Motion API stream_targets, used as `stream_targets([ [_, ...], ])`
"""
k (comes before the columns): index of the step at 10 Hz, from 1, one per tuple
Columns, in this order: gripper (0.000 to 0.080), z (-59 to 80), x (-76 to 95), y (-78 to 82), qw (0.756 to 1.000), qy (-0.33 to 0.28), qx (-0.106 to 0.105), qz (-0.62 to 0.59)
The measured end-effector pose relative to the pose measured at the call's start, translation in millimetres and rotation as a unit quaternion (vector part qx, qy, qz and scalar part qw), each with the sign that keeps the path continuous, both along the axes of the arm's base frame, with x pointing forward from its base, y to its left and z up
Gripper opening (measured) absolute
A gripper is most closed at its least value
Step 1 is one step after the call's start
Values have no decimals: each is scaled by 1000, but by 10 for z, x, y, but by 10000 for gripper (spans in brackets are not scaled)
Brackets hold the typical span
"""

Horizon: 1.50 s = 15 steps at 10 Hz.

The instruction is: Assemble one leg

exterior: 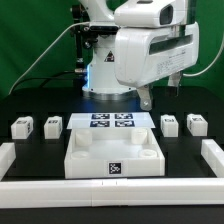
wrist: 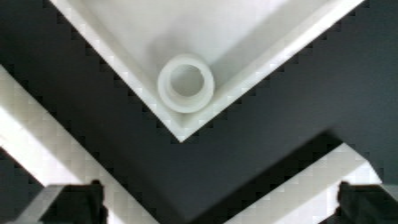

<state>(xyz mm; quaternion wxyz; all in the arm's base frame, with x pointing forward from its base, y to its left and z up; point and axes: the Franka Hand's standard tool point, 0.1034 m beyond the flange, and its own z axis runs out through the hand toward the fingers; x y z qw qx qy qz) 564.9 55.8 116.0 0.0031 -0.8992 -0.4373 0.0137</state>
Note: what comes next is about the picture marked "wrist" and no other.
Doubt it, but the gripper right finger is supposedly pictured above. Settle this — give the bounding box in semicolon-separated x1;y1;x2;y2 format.
320;182;398;224

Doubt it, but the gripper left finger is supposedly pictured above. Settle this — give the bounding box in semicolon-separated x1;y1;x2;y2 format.
14;180;108;224

